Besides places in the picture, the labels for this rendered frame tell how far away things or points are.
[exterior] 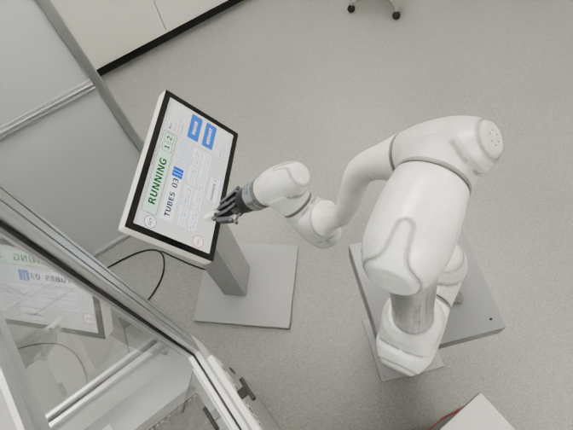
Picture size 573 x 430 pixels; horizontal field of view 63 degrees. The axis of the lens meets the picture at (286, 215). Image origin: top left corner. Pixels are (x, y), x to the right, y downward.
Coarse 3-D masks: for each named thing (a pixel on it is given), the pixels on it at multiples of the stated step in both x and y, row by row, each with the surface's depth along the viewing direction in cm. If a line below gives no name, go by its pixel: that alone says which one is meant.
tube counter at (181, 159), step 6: (180, 138) 155; (180, 144) 154; (186, 144) 156; (180, 150) 153; (186, 150) 155; (180, 156) 153; (186, 156) 154; (174, 162) 150; (180, 162) 152; (186, 162) 154; (174, 168) 150; (180, 168) 151; (174, 174) 149; (180, 174) 151; (174, 180) 148; (180, 180) 150; (174, 186) 148; (180, 186) 149
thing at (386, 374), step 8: (368, 320) 229; (368, 328) 227; (368, 336) 226; (376, 352) 222; (376, 360) 220; (432, 360) 217; (440, 360) 216; (384, 368) 218; (432, 368) 215; (384, 376) 216; (392, 376) 216; (400, 376) 215
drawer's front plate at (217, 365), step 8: (208, 360) 139; (216, 360) 140; (216, 368) 137; (224, 368) 147; (224, 376) 136; (224, 384) 135; (232, 384) 138; (232, 392) 133; (240, 400) 132; (240, 408) 131; (248, 408) 136; (248, 416) 130; (256, 416) 139; (256, 424) 129
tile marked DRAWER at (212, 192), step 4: (212, 180) 159; (216, 180) 160; (208, 184) 157; (212, 184) 159; (216, 184) 160; (220, 184) 161; (208, 188) 157; (212, 188) 158; (216, 188) 159; (208, 192) 156; (212, 192) 158; (216, 192) 159; (208, 196) 156; (212, 196) 157; (216, 196) 158; (208, 200) 156; (212, 200) 157; (216, 200) 158; (216, 204) 157
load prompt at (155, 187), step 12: (168, 132) 152; (168, 144) 151; (156, 156) 146; (168, 156) 149; (156, 168) 145; (168, 168) 148; (156, 180) 144; (156, 192) 143; (144, 204) 139; (156, 204) 142
